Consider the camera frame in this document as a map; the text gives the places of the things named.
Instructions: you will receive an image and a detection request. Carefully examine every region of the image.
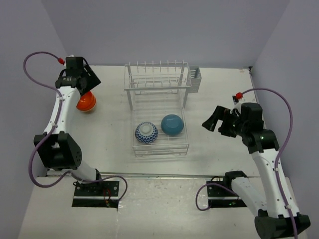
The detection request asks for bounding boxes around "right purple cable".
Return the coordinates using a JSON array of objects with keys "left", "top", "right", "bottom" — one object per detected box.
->
[{"left": 194, "top": 87, "right": 299, "bottom": 239}]

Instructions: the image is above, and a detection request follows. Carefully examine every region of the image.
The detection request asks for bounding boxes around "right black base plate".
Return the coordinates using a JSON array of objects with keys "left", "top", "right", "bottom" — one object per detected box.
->
[{"left": 206, "top": 185, "right": 247, "bottom": 208}]

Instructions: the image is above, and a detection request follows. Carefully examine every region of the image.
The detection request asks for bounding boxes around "grey cutlery holder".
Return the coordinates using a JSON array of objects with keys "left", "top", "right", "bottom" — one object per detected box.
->
[{"left": 189, "top": 66, "right": 202, "bottom": 93}]

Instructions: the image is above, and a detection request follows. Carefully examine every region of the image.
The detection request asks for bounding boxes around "purple cable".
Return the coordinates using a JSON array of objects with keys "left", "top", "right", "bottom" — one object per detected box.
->
[
  {"left": 194, "top": 87, "right": 299, "bottom": 239},
  {"left": 23, "top": 51, "right": 128, "bottom": 203}
]

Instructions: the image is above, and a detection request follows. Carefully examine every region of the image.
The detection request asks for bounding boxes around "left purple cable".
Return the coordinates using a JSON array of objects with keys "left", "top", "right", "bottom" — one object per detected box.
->
[{"left": 23, "top": 51, "right": 128, "bottom": 203}]

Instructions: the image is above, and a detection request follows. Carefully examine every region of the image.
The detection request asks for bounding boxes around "orange bowl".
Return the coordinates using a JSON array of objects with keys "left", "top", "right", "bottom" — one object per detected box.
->
[
  {"left": 79, "top": 91, "right": 96, "bottom": 101},
  {"left": 76, "top": 100, "right": 96, "bottom": 113}
]

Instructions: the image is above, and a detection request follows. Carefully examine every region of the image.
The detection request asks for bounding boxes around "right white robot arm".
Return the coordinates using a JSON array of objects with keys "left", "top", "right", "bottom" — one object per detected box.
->
[{"left": 202, "top": 102, "right": 311, "bottom": 239}]

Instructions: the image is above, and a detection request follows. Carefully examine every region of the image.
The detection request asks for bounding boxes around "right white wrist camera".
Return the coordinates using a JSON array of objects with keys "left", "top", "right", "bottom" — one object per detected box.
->
[{"left": 232, "top": 92, "right": 246, "bottom": 113}]

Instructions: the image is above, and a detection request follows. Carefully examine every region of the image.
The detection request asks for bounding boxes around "blue patterned bowl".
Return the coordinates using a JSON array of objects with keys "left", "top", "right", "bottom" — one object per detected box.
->
[{"left": 135, "top": 121, "right": 159, "bottom": 144}]

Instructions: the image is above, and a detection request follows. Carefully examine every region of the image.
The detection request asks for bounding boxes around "teal bowl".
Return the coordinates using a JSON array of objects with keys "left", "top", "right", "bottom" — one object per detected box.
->
[{"left": 161, "top": 114, "right": 184, "bottom": 136}]

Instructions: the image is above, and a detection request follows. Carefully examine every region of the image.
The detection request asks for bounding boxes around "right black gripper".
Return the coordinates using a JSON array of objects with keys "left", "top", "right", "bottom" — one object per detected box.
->
[{"left": 202, "top": 105, "right": 247, "bottom": 138}]

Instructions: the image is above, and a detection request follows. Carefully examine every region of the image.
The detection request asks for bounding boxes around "white wire dish rack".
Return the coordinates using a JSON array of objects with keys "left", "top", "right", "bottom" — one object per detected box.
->
[{"left": 124, "top": 61, "right": 191, "bottom": 157}]

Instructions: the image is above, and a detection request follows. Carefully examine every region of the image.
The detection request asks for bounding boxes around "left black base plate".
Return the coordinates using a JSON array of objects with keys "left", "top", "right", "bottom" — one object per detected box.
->
[{"left": 72, "top": 180, "right": 120, "bottom": 209}]

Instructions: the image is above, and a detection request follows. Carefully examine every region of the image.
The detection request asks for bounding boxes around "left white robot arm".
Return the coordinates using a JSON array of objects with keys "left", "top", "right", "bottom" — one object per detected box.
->
[{"left": 33, "top": 56, "right": 104, "bottom": 196}]

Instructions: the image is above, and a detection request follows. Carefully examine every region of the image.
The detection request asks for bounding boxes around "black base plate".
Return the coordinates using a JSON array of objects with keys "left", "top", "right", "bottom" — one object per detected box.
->
[
  {"left": 72, "top": 180, "right": 120, "bottom": 209},
  {"left": 206, "top": 185, "right": 247, "bottom": 208}
]

